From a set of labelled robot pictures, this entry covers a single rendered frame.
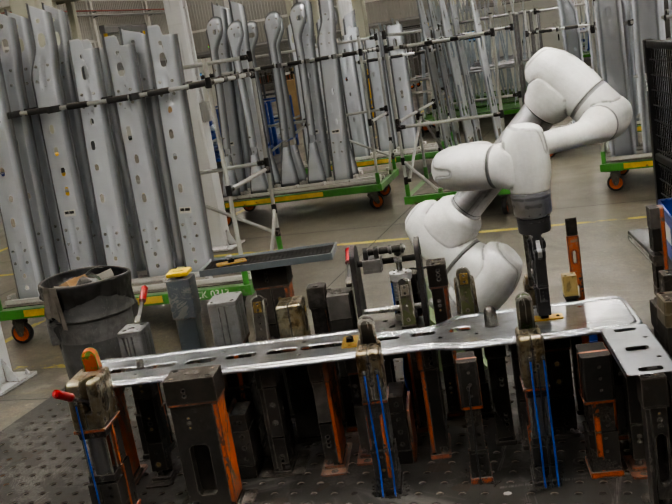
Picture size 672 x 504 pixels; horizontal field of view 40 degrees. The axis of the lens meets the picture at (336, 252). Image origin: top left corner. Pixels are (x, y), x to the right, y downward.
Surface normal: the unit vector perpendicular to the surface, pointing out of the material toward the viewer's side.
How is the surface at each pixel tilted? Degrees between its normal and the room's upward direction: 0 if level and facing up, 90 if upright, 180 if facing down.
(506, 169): 92
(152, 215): 87
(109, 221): 86
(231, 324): 90
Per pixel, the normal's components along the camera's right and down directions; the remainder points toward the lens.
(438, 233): -0.48, 0.20
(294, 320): -0.10, 0.23
